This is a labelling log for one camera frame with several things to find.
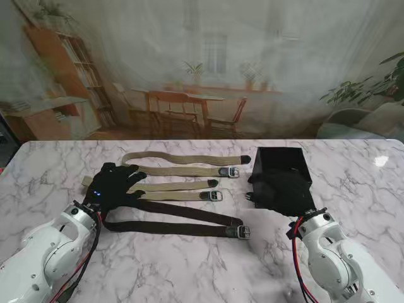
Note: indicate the beige woven belt folded double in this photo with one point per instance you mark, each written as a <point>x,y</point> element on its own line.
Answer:
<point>176,171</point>
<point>176,195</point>

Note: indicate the black belt storage box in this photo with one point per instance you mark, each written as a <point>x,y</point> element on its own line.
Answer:
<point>277,158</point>

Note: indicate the dark brown woven belt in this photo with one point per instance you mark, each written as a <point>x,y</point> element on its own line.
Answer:
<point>176,228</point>

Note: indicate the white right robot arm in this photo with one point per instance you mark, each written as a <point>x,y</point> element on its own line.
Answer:
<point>334,259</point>

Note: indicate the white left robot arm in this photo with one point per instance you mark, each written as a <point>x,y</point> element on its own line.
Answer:
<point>38,249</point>

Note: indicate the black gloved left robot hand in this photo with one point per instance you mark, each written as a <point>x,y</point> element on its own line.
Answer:
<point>107,186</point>

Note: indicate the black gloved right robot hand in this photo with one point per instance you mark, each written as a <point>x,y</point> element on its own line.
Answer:
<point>284,192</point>

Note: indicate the black panel beside backdrop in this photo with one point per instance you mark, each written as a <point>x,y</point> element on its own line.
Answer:
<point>4,148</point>

